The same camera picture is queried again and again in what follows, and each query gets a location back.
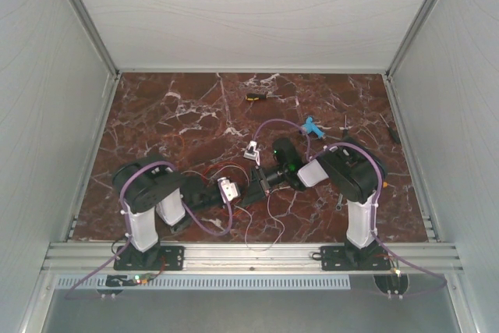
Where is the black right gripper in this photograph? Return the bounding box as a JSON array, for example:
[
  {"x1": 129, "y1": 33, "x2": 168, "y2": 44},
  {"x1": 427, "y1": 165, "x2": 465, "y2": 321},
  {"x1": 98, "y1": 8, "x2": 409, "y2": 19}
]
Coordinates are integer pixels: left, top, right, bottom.
[{"x1": 241, "y1": 164, "x2": 288, "y2": 208}]

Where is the orange wire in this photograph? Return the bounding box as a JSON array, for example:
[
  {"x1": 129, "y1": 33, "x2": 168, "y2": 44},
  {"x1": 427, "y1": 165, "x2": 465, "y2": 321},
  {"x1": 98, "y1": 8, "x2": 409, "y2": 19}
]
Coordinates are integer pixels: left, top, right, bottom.
[{"x1": 163, "y1": 134, "x2": 258, "y2": 225}]

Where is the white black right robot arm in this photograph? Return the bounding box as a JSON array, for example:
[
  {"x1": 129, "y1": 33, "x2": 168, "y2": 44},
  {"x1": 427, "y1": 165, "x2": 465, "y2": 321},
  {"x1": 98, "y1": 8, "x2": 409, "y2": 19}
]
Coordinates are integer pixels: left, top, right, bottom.
[{"x1": 242, "y1": 136, "x2": 387, "y2": 269}]

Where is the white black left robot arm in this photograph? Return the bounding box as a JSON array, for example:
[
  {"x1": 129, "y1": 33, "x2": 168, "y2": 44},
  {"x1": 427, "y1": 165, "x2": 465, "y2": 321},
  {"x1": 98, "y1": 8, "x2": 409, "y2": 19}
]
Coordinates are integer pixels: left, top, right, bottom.
[{"x1": 112, "y1": 154, "x2": 228, "y2": 269}]

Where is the silver combination wrench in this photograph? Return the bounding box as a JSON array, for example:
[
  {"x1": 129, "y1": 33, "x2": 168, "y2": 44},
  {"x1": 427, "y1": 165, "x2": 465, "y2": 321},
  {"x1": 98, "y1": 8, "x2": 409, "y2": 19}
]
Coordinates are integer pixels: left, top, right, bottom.
[{"x1": 336, "y1": 193, "x2": 343, "y2": 211}]

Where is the blue plastic tool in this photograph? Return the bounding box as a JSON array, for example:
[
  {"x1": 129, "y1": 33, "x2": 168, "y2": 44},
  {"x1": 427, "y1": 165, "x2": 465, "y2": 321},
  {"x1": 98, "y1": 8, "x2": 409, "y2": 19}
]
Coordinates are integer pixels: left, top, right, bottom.
[{"x1": 299, "y1": 116, "x2": 325, "y2": 140}]

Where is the yellow black screwdriver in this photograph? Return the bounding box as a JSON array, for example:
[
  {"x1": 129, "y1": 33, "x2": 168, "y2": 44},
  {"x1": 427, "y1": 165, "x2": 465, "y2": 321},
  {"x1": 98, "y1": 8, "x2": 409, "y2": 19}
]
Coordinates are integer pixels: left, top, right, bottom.
[{"x1": 245, "y1": 93, "x2": 281, "y2": 101}]

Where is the black precision screwdriver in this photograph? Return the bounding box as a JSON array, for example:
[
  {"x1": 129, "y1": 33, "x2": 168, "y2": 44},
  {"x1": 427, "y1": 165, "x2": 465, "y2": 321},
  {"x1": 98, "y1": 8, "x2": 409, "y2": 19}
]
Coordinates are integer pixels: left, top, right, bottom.
[{"x1": 380, "y1": 115, "x2": 402, "y2": 144}]

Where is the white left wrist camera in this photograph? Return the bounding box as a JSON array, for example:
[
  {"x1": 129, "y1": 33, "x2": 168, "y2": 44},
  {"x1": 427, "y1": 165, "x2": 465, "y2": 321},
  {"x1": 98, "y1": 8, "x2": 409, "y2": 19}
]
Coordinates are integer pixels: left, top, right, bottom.
[{"x1": 218, "y1": 177, "x2": 240, "y2": 203}]

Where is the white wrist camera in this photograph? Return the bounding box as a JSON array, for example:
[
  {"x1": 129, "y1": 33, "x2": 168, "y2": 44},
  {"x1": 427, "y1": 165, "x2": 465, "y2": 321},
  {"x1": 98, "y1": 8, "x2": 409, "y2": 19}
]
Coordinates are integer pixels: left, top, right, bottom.
[
  {"x1": 243, "y1": 140, "x2": 260, "y2": 166},
  {"x1": 218, "y1": 177, "x2": 240, "y2": 203}
]

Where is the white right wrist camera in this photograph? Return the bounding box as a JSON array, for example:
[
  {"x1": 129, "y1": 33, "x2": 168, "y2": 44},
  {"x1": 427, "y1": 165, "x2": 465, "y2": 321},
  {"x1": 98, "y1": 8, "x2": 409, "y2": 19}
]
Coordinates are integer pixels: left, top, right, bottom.
[{"x1": 243, "y1": 140, "x2": 260, "y2": 166}]

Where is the black handled small screwdriver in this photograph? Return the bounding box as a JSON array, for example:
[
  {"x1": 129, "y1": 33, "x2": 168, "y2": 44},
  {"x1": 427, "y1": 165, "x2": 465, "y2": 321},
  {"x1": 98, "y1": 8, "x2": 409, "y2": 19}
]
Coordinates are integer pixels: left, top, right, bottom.
[{"x1": 342, "y1": 115, "x2": 349, "y2": 136}]

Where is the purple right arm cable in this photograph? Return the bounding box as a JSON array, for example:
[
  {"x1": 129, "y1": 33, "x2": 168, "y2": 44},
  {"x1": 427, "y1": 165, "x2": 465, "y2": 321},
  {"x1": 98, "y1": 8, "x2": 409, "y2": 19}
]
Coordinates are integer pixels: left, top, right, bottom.
[{"x1": 255, "y1": 118, "x2": 448, "y2": 299}]

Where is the aluminium front rail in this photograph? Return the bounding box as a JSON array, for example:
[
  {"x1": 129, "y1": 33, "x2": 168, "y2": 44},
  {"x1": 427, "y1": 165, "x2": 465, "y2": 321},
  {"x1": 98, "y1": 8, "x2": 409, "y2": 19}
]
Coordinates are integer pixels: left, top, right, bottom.
[{"x1": 42, "y1": 242, "x2": 463, "y2": 275}]

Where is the grey slotted cable duct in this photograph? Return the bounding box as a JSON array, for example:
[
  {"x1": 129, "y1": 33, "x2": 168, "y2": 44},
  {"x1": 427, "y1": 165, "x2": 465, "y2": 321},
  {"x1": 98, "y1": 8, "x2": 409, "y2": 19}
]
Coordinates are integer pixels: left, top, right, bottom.
[{"x1": 55, "y1": 274, "x2": 351, "y2": 291}]

